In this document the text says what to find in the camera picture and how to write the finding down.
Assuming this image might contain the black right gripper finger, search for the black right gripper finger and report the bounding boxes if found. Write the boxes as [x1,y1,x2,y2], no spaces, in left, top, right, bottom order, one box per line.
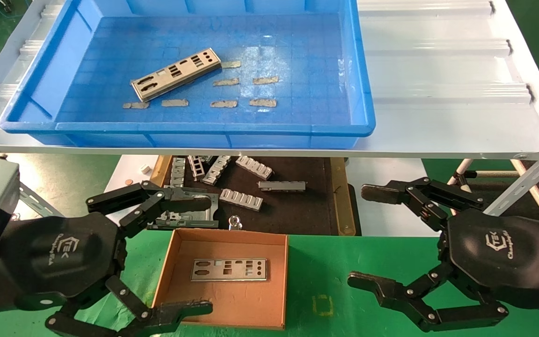
[347,262,509,333]
[361,177,484,232]

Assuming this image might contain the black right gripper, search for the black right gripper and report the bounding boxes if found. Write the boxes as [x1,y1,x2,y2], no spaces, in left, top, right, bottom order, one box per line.
[440,208,539,316]

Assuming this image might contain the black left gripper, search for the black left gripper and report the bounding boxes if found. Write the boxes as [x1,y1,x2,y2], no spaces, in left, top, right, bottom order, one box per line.
[0,180,213,337]

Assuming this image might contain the silver metal I/O shield plate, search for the silver metal I/O shield plate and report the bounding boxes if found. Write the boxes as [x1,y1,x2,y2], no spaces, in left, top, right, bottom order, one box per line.
[131,48,222,103]
[191,258,269,282]

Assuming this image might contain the brown cardboard box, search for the brown cardboard box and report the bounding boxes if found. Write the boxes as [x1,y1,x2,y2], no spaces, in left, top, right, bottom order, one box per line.
[150,228,289,330]

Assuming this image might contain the blue plastic tray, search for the blue plastic tray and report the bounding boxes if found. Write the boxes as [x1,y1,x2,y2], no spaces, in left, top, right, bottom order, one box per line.
[0,0,376,149]

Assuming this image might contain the large grey metal plate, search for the large grey metal plate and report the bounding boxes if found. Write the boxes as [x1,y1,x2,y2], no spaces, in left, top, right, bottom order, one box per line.
[146,186,219,230]

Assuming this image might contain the green table cloth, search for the green table cloth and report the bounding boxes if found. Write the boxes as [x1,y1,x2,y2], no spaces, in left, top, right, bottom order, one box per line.
[0,227,539,337]

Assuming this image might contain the perforated metal shelf brace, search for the perforated metal shelf brace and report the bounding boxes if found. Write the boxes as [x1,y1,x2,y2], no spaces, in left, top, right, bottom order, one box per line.
[17,183,64,218]
[482,140,539,217]

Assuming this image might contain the beige pipe with black joint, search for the beige pipe with black joint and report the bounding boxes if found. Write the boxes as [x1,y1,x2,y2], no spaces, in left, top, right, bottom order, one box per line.
[453,171,478,191]

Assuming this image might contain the grey narrow metal bar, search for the grey narrow metal bar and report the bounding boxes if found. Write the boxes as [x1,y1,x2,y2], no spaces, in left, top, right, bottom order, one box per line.
[257,181,307,192]

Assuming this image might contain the white metal shelf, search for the white metal shelf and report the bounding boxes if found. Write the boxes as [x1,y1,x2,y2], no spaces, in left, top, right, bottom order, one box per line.
[0,0,539,160]

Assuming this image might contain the beige horizontal frame pipe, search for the beige horizontal frame pipe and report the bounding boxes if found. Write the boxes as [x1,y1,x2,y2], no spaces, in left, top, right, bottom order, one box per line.
[475,171,532,179]

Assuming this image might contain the white frame pipe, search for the white frame pipe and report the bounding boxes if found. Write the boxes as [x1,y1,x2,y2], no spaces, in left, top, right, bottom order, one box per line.
[446,159,475,187]

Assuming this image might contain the grey slotted metal bracket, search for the grey slotted metal bracket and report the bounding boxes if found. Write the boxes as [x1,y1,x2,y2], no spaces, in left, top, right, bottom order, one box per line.
[235,156,274,180]
[170,157,187,188]
[203,156,232,186]
[219,188,264,212]
[188,155,206,182]

